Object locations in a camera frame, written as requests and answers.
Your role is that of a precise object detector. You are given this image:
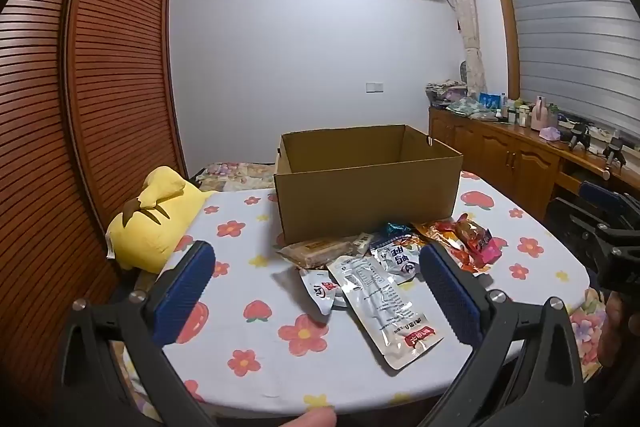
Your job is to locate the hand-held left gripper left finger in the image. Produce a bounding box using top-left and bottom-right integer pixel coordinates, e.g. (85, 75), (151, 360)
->
(60, 240), (217, 427)

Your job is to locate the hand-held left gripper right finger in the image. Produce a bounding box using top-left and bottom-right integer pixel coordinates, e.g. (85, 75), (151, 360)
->
(419, 242), (586, 427)

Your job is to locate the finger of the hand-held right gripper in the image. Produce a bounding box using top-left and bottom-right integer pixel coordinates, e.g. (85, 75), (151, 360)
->
(579, 180), (640, 228)
(547, 197), (613, 280)

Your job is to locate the orange snack packet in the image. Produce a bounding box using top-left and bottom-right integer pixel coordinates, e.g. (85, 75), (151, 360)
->
(414, 219), (461, 254)

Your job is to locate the white blue-print snack packet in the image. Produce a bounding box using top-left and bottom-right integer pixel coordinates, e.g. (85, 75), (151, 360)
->
(371, 241), (427, 284)

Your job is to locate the pink and red snack packet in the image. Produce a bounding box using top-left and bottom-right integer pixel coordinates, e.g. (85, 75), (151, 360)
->
(451, 213), (502, 268)

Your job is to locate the large silver red-label packet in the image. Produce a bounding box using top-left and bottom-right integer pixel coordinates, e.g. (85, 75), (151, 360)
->
(326, 254), (444, 371)

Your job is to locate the cardboard box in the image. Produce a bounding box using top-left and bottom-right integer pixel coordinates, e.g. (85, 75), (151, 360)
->
(273, 124), (463, 245)

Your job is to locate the small white red-print packet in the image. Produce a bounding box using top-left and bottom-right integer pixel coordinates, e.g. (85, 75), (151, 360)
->
(299, 268), (347, 317)

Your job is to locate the brown biscuit packet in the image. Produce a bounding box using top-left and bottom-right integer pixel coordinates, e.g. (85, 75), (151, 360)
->
(277, 238), (353, 269)

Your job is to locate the person's right hand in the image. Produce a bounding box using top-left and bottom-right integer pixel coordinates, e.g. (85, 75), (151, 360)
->
(601, 292), (640, 367)

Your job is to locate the person's left hand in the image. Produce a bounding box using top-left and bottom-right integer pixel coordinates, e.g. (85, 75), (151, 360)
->
(289, 407), (337, 427)

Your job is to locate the small black tripod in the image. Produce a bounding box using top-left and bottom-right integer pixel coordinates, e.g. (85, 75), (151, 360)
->
(567, 122), (592, 151)
(601, 131), (627, 180)

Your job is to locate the yellow plush toy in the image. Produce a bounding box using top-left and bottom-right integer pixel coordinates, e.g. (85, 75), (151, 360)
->
(106, 165), (206, 270)

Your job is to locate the teal snack packet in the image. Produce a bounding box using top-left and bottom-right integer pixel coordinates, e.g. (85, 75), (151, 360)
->
(382, 222), (417, 249)

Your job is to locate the floral strawberry tablecloth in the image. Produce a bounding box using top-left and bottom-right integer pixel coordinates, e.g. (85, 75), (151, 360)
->
(107, 167), (593, 414)

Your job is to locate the pink bottle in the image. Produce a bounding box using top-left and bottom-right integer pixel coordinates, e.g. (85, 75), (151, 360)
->
(530, 95), (549, 130)

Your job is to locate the wooden sideboard cabinet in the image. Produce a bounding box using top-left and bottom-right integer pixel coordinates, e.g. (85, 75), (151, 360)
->
(428, 104), (640, 224)

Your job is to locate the group of toiletry bottles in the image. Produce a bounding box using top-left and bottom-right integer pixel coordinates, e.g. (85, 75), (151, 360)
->
(500, 93), (532, 128)

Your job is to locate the patchwork floral bed sheet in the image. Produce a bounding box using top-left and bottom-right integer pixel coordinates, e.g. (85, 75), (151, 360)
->
(192, 161), (277, 194)

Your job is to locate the green patterned cloth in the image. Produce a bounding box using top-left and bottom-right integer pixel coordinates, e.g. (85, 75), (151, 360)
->
(446, 97), (494, 121)

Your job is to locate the grey window blind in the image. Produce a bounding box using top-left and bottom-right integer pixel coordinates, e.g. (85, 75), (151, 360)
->
(500, 0), (640, 135)

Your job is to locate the pile of folded cloths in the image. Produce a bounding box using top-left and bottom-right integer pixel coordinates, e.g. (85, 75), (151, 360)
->
(425, 79), (469, 108)

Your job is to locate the wooden louvered wardrobe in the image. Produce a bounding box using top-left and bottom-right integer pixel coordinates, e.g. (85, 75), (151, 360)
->
(0, 0), (189, 348)

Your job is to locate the cream patterned curtain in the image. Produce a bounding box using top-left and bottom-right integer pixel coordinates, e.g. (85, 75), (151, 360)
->
(440, 0), (489, 100)

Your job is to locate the wooden window frame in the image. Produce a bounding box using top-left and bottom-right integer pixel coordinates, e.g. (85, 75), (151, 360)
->
(487, 0), (640, 105)

